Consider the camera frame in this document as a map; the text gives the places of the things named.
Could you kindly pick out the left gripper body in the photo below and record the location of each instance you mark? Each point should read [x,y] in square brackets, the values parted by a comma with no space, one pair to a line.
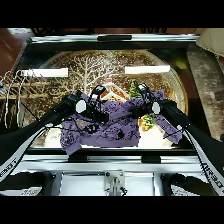
[97,116]

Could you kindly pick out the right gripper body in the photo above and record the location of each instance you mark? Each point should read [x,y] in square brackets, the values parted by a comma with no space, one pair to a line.
[141,111]

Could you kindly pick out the purple printed shirt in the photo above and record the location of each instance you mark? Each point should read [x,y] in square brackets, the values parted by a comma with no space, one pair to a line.
[116,131]

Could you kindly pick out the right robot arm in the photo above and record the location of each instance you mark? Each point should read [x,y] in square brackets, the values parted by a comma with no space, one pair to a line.
[196,133]

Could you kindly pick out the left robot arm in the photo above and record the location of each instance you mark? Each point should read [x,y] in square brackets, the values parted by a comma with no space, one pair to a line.
[33,128]

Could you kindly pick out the pale beige cloth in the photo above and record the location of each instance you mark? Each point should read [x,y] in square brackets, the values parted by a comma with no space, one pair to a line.
[213,40]

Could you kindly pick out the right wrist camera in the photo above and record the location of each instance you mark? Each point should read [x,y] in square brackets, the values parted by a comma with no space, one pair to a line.
[143,88]

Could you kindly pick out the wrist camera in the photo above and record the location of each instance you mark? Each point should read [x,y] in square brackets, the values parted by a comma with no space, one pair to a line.
[99,90]
[143,88]

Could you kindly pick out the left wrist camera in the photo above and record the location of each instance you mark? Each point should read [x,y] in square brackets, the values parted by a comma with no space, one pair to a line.
[99,90]

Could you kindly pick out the silver frame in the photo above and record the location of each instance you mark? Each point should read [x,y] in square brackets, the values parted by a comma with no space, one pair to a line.
[110,165]

